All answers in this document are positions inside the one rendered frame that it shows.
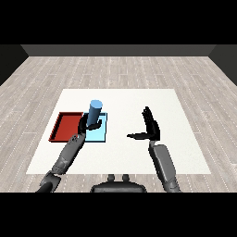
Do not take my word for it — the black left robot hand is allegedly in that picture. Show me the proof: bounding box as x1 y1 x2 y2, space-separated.
77 114 103 136

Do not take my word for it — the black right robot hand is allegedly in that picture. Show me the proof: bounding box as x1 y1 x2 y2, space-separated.
126 106 161 142

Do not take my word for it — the blue can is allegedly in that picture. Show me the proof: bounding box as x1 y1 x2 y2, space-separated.
85 99 104 128

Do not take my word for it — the red shallow open box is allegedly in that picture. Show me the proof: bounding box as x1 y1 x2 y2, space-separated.
48 111 85 143

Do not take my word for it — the light blue shallow open box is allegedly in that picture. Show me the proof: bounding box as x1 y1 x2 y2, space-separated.
81 112 108 143

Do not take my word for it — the dark grey robot body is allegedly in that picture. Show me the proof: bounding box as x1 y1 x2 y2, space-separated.
89 173 148 193

